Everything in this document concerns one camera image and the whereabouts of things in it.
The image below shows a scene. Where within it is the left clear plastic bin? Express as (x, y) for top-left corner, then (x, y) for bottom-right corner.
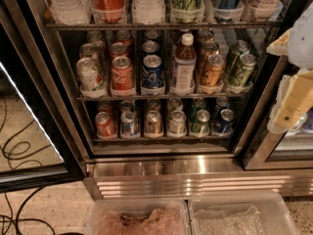
(85, 198), (191, 235)

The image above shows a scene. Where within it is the white diet cola can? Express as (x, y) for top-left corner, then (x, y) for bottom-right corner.
(76, 58), (104, 91)

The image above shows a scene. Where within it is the blue white can lower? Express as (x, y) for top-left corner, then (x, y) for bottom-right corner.
(121, 111), (138, 137)

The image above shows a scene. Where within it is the blue pepsi can front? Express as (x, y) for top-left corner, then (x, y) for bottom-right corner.
(142, 55), (163, 89)

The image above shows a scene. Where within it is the clear water bottle centre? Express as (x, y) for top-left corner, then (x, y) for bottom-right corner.
(132, 0), (165, 24)

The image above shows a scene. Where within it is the blue can lower right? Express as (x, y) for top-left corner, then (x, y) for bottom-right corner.
(213, 109), (235, 133)

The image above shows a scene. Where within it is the clear plastic bin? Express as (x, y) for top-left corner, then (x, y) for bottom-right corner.
(85, 198), (191, 235)
(188, 190), (299, 235)

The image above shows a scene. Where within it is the clear water bottle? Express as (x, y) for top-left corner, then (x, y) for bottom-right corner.
(132, 0), (165, 24)
(50, 0), (92, 25)

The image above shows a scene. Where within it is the silver can lower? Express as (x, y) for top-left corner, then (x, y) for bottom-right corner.
(169, 111), (186, 134)

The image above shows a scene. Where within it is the tea bottle white cap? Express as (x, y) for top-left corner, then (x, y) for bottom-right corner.
(170, 32), (198, 95)

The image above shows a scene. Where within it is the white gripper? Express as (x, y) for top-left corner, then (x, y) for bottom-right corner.
(266, 2), (313, 129)

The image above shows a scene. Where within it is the red cola can front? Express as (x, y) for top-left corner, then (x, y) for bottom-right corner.
(111, 56), (134, 91)

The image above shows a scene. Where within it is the blue pepsi can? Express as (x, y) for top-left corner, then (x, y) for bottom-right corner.
(142, 41), (160, 57)
(142, 55), (163, 89)

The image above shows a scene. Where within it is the clear water bottle left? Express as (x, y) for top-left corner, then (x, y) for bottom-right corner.
(50, 0), (92, 25)

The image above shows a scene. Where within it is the bronze can lower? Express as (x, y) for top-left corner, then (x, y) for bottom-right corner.
(145, 111), (162, 134)

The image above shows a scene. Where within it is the green can front right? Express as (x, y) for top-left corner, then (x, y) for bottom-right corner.
(228, 54), (256, 87)

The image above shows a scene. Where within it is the open glass fridge door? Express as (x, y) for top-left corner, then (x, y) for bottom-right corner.
(0, 0), (85, 193)

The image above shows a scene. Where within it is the black floor cable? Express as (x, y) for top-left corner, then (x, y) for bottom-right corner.
(0, 98), (57, 235)

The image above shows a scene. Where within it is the red cola can lower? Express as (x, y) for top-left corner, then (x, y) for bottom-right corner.
(95, 112), (116, 137)

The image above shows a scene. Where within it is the orange gold can front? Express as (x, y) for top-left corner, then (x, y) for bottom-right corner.
(200, 54), (226, 87)

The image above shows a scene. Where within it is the green can rear right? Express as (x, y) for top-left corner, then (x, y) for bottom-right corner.
(225, 40), (249, 75)

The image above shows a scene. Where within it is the right clear plastic bin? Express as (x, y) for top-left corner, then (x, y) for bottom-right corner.
(188, 190), (299, 235)

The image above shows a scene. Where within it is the orange gold can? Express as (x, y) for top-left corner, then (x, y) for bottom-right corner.
(200, 54), (226, 87)
(198, 40), (219, 70)

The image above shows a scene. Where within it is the red cola can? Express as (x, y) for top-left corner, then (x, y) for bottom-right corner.
(95, 112), (116, 137)
(109, 42), (130, 60)
(111, 56), (134, 91)

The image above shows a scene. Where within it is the green can lower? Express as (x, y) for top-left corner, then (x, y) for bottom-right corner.
(191, 110), (210, 135)

